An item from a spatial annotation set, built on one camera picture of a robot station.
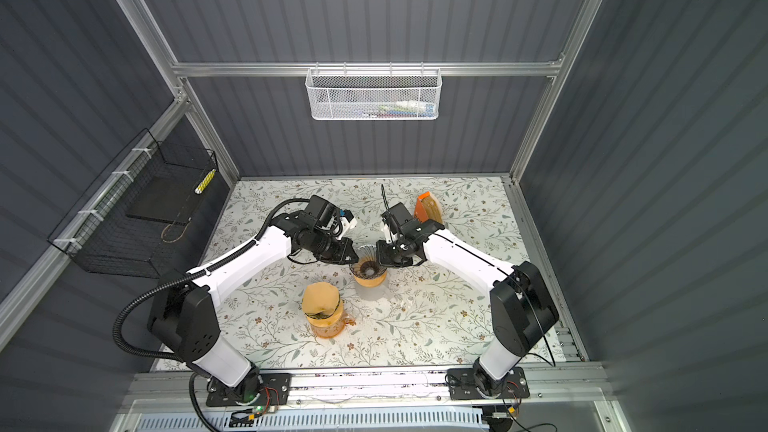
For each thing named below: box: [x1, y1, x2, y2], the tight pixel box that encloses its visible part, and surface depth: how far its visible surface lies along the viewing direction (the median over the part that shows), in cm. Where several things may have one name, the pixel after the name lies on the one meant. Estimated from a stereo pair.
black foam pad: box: [126, 173, 201, 225], surface depth 79 cm
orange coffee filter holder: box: [414, 191, 443, 224], surface depth 103 cm
